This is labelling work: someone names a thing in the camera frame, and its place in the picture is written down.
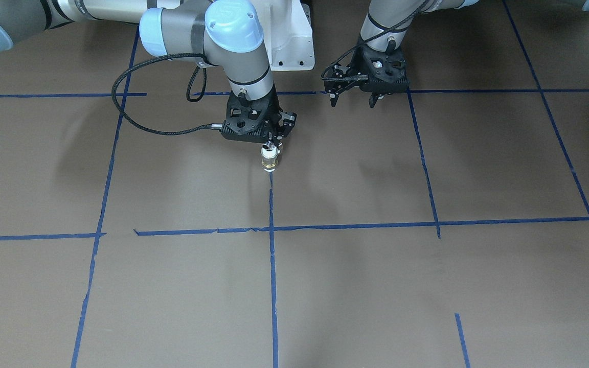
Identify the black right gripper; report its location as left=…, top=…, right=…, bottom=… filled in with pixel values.
left=220, top=91, right=297, bottom=144

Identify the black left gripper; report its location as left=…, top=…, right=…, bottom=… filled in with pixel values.
left=329, top=47, right=409, bottom=108

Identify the brass white PPR valve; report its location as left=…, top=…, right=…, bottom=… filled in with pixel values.
left=260, top=146, right=280, bottom=172

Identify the chrome threaded pipe fitting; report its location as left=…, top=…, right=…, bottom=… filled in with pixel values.
left=261, top=141, right=281, bottom=155

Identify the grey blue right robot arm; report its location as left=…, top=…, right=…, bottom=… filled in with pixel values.
left=0, top=1, right=296, bottom=145

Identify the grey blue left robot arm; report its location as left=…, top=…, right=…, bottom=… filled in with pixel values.
left=321, top=1, right=476, bottom=108

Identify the brown paper table mat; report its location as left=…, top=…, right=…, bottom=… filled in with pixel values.
left=0, top=1, right=589, bottom=367

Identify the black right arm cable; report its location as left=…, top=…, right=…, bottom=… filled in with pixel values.
left=111, top=53, right=224, bottom=136

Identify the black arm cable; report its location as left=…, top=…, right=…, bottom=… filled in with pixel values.
left=321, top=0, right=428, bottom=82
left=111, top=53, right=224, bottom=136

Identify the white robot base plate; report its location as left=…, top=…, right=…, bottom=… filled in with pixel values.
left=252, top=1, right=315, bottom=72

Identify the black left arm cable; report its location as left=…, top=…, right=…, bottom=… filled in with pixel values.
left=321, top=0, right=428, bottom=82

